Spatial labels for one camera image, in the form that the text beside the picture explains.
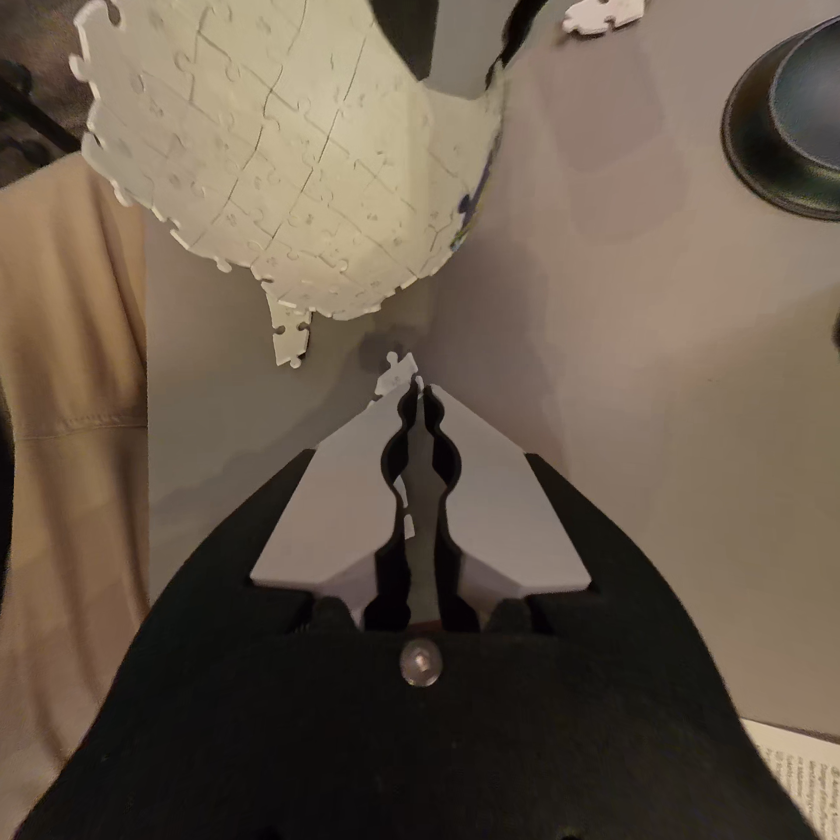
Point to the joined white puzzle piece pair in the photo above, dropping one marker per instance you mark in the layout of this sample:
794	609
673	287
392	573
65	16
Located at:
289	334
604	16

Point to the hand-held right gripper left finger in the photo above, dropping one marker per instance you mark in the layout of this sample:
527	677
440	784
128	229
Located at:
328	525

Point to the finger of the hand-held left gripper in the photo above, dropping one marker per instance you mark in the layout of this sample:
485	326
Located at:
466	46

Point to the person's beige trousers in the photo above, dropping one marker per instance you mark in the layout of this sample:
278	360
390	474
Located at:
65	394

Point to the black round puzzle stand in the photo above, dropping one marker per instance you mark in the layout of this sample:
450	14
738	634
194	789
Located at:
787	131

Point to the partly built puzzle ball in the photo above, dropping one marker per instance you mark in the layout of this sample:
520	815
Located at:
262	164

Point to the white instruction sheet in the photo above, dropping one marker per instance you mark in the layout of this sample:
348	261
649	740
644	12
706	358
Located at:
800	781

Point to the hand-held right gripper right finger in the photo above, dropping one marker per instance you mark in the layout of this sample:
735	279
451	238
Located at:
512	525

